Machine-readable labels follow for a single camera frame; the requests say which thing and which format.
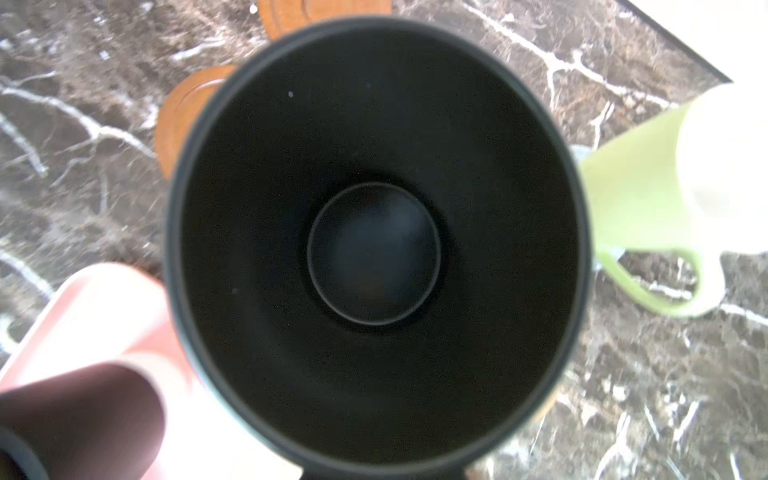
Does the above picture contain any black mug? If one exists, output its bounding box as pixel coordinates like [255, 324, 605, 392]
[1, 363, 165, 479]
[165, 16, 592, 479]

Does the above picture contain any brown wooden coaster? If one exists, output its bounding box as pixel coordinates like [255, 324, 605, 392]
[257, 0, 393, 40]
[155, 65, 237, 179]

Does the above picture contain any green mug white inside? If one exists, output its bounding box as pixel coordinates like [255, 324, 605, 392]
[578, 82, 767, 317]

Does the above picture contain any blue woven coaster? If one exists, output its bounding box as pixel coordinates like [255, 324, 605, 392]
[569, 144, 594, 164]

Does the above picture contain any pink plastic tray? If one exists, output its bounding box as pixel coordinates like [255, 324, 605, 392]
[1, 263, 302, 479]

